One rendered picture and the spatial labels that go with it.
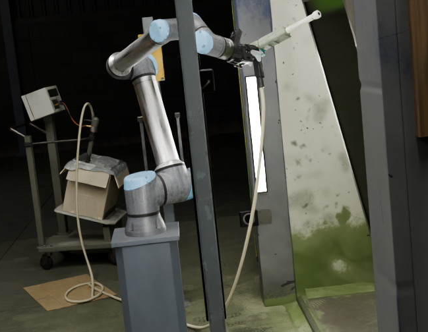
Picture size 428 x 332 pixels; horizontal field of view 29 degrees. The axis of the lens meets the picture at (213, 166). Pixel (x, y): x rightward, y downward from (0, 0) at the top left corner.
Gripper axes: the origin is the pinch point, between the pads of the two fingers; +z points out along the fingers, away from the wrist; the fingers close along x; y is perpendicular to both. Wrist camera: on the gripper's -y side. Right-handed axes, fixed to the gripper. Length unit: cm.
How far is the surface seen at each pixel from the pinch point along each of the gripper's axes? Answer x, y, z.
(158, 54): -86, -43, 23
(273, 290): -88, 86, 86
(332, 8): 18.4, -23.6, 36.8
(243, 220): -81, 49, 64
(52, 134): -265, -69, 76
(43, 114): -250, -76, 60
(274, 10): -28, -50, 54
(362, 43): 130, 84, -130
